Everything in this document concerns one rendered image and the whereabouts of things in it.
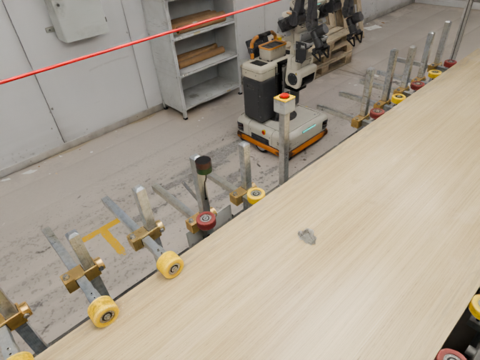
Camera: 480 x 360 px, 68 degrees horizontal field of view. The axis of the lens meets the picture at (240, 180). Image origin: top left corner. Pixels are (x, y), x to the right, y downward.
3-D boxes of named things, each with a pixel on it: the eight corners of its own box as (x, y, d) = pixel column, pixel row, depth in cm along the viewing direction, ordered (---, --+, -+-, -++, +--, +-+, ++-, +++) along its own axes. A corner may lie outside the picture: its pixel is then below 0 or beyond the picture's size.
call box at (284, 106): (273, 113, 162) (273, 96, 158) (283, 107, 166) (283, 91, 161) (285, 117, 158) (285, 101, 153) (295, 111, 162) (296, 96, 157)
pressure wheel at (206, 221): (196, 236, 152) (191, 217, 145) (210, 226, 156) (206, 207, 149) (207, 246, 147) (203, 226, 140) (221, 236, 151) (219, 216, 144)
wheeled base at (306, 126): (236, 137, 360) (233, 116, 345) (278, 115, 393) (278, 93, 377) (286, 163, 320) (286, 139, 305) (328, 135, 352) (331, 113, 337)
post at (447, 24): (427, 85, 279) (445, 21, 249) (429, 83, 281) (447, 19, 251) (431, 86, 277) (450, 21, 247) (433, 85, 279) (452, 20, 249)
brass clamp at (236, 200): (228, 201, 166) (228, 193, 163) (249, 187, 173) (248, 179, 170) (238, 207, 163) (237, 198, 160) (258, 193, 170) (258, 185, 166)
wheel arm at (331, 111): (316, 110, 238) (316, 104, 235) (319, 108, 239) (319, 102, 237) (375, 131, 211) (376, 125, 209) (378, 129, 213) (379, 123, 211)
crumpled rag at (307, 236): (294, 230, 137) (295, 226, 135) (311, 227, 138) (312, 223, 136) (301, 247, 130) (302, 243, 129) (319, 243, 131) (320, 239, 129)
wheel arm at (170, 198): (152, 191, 174) (150, 184, 172) (158, 188, 176) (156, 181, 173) (208, 236, 148) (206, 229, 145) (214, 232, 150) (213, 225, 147)
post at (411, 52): (393, 113, 256) (409, 46, 227) (396, 111, 258) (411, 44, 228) (398, 114, 254) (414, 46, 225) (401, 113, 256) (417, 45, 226)
